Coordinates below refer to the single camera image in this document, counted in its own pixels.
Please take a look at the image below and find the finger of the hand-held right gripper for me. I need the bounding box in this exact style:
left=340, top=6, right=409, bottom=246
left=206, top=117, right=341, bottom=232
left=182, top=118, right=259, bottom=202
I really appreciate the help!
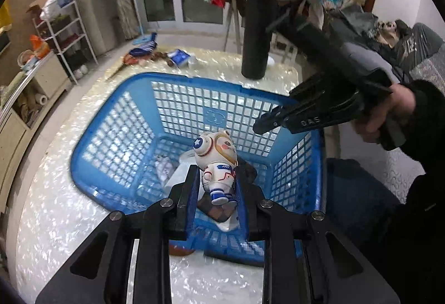
left=288, top=72, right=356, bottom=104
left=253, top=92, right=362, bottom=136

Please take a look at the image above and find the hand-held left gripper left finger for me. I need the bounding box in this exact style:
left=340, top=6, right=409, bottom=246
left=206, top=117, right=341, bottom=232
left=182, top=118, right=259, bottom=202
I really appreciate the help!
left=35, top=164, right=204, bottom=304

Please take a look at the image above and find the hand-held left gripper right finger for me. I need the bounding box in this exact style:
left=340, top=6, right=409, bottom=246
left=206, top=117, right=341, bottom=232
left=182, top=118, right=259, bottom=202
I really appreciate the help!
left=234, top=168, right=400, bottom=304

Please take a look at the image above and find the astronaut keychain with red strap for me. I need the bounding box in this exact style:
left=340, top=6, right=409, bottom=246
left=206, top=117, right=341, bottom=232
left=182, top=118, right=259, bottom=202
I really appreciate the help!
left=193, top=129, right=240, bottom=205

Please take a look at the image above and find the blue plastic mesh basket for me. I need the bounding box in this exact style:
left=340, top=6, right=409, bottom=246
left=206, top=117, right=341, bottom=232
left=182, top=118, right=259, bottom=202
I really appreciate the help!
left=70, top=72, right=325, bottom=267

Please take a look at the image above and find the person's right forearm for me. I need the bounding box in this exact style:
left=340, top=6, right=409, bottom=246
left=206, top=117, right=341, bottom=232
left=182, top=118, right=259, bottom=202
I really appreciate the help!
left=403, top=80, right=445, bottom=183

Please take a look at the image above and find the person's right hand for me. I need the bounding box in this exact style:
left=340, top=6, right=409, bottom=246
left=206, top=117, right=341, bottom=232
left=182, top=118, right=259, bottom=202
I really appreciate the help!
left=355, top=85, right=417, bottom=144

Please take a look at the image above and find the white charger adapter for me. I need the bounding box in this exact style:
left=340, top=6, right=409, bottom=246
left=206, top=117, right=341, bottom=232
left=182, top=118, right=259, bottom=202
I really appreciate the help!
left=163, top=155, right=195, bottom=192

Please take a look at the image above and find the brown wooden antler comb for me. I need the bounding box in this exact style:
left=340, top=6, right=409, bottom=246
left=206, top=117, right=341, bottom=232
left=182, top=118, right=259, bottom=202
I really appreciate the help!
left=169, top=243, right=196, bottom=257

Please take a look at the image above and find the grey sofa with clothes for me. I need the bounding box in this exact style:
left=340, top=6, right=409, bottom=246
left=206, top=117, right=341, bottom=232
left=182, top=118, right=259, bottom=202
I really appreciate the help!
left=374, top=17, right=445, bottom=85

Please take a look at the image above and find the black cylindrical bottle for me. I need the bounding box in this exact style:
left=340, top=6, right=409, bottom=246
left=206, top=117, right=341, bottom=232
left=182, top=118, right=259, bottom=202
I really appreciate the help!
left=241, top=0, right=276, bottom=80

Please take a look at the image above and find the blue and white packet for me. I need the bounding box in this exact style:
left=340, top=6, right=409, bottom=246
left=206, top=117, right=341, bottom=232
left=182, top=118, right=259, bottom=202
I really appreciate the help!
left=167, top=49, right=192, bottom=69

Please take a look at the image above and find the blue snack packet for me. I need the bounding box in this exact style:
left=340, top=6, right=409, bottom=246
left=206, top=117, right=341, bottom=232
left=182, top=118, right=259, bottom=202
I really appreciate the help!
left=128, top=41, right=159, bottom=58

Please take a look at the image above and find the person's black clothing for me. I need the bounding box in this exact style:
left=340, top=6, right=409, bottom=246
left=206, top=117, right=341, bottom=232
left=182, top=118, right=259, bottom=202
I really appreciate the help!
left=377, top=170, right=445, bottom=304

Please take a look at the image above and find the wooden cabinet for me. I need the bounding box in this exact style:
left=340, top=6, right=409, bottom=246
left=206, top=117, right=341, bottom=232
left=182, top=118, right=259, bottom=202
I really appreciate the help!
left=0, top=50, right=72, bottom=211

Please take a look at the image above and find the orange plastic bottle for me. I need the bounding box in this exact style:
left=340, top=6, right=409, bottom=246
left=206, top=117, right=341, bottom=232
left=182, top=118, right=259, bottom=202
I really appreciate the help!
left=29, top=34, right=50, bottom=60

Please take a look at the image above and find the white plastic bag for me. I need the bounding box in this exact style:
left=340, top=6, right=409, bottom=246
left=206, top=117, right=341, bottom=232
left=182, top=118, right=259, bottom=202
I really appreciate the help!
left=39, top=0, right=66, bottom=21

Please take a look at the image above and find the white wire shelf rack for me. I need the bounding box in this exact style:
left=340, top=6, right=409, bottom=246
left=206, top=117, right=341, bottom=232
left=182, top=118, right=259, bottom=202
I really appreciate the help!
left=33, top=0, right=99, bottom=85

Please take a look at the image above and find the curved clear rail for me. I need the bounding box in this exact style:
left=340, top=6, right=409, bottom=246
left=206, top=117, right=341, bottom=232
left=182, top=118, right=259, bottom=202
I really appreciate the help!
left=0, top=59, right=47, bottom=117

